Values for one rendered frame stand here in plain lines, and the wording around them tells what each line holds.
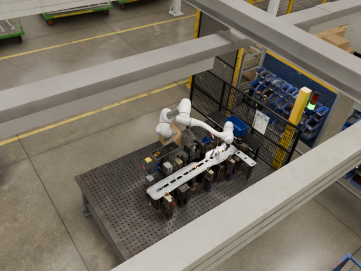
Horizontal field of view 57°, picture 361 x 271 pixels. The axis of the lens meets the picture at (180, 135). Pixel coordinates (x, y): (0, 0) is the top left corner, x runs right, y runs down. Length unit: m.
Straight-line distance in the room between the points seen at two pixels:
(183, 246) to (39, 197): 4.62
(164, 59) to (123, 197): 2.96
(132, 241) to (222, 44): 2.73
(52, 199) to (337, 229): 4.12
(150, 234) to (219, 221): 3.13
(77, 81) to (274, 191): 0.77
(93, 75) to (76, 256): 3.56
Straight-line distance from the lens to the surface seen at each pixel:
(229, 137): 3.90
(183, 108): 3.97
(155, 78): 1.37
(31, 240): 4.87
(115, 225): 3.94
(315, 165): 0.94
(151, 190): 3.82
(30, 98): 1.19
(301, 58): 1.36
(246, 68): 6.29
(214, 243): 0.72
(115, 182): 4.31
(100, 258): 4.54
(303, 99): 4.01
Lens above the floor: 4.00
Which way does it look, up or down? 42 degrees down
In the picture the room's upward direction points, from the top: 6 degrees clockwise
